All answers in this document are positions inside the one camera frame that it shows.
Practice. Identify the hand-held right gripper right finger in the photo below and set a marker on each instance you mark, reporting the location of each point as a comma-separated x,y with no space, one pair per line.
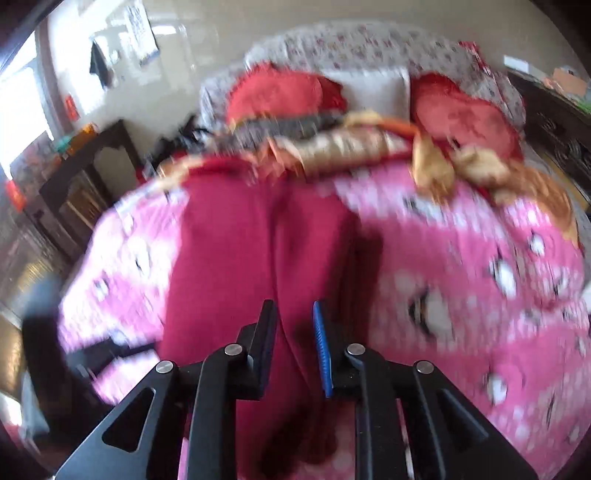
323,350

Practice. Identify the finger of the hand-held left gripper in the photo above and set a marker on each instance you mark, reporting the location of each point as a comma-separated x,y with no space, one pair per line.
115,350

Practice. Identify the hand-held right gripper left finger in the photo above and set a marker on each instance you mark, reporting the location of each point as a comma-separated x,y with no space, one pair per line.
263,350

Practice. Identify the dark red fleece sweater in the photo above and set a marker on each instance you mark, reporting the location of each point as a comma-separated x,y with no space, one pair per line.
258,258

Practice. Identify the wooden chair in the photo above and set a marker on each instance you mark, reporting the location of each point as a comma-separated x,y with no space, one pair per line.
83,207

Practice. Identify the dark wooden table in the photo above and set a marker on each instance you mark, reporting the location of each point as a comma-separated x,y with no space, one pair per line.
83,184

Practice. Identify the pink penguin print blanket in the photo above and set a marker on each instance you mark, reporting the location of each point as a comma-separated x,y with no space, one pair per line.
461,277

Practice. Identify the colourful picture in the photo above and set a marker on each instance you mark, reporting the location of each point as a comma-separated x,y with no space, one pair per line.
32,157

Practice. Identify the green item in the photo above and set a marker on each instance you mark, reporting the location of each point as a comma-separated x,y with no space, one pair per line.
64,145

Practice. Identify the yellow item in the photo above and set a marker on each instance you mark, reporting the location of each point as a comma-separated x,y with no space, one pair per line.
85,134

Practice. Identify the red and yellow blanket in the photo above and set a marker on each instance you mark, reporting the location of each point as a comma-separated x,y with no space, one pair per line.
346,143

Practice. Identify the black device on bed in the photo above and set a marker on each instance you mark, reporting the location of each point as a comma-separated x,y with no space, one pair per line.
180,138

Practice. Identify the dark patterned cloth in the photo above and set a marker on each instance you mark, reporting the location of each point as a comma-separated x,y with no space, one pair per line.
286,127

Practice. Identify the window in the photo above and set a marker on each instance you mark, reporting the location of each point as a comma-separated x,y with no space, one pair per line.
23,92

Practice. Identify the red heart-shaped pillow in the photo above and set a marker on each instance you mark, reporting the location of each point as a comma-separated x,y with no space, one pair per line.
277,94
461,117

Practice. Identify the white pillow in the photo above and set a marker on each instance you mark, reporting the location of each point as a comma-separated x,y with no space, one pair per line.
369,90

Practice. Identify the dark green hanging cloth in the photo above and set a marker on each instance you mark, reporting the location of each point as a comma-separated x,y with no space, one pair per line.
99,62

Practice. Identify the dark carved wooden cabinet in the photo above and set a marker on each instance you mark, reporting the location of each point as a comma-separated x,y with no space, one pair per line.
563,120

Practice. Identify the pile of colourful boxes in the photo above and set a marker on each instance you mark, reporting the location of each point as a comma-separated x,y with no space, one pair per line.
568,83

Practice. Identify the red wall sticker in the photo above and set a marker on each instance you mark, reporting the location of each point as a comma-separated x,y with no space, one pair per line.
70,106

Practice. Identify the wall calendar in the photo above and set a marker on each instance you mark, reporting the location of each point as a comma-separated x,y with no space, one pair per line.
143,32

